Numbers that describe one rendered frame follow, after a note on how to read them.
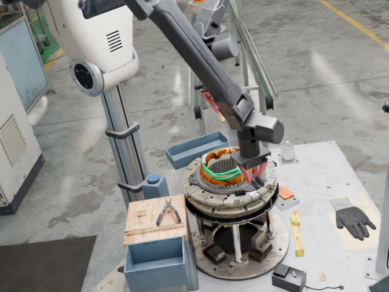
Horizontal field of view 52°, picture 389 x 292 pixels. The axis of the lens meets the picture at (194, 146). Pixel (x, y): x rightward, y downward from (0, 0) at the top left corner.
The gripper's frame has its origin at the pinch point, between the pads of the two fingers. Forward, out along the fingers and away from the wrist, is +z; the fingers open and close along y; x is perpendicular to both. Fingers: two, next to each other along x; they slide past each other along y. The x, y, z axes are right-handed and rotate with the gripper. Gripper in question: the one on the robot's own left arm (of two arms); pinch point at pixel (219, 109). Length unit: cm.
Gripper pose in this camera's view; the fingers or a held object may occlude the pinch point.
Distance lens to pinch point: 123.7
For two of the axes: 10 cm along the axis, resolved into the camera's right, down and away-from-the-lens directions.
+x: -5.0, -0.3, 8.7
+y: 8.3, -3.2, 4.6
